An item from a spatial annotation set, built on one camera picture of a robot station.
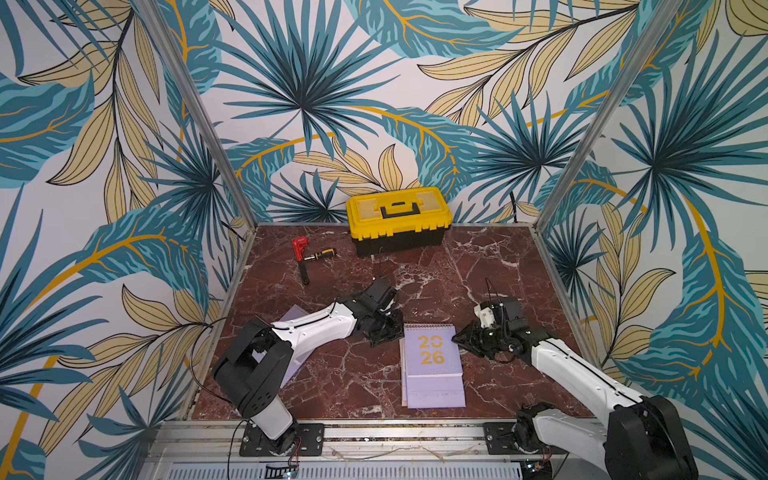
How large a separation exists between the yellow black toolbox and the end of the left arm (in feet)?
1.02

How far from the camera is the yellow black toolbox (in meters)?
1.00

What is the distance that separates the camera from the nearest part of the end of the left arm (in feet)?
2.14
